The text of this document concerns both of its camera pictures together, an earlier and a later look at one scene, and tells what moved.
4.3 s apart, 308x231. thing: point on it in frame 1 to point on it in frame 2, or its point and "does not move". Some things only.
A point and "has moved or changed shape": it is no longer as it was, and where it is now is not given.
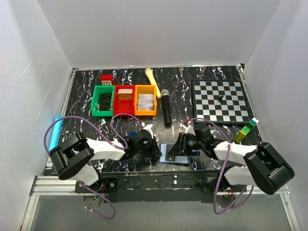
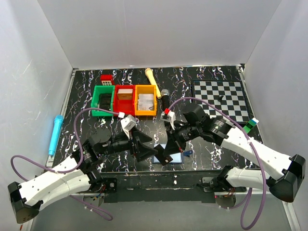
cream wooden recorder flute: x=150 y=73 does not move
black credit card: x=170 y=157 has moved or changed shape
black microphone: x=166 y=108 does not move
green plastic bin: x=95 y=101 does not move
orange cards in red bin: x=125 y=94 does not move
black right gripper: x=181 y=144 to x=174 y=134
